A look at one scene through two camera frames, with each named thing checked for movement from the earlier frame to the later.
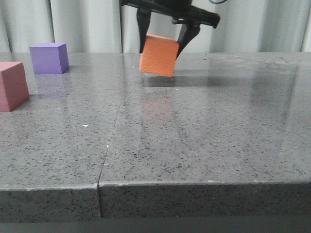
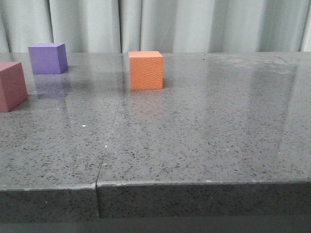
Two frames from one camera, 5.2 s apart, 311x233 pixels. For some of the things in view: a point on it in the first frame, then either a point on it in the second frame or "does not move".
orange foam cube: [159, 55] -> [146, 71]
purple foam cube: [49, 58] does not move
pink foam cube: [14, 89] does not move
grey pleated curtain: [106, 26] does not move
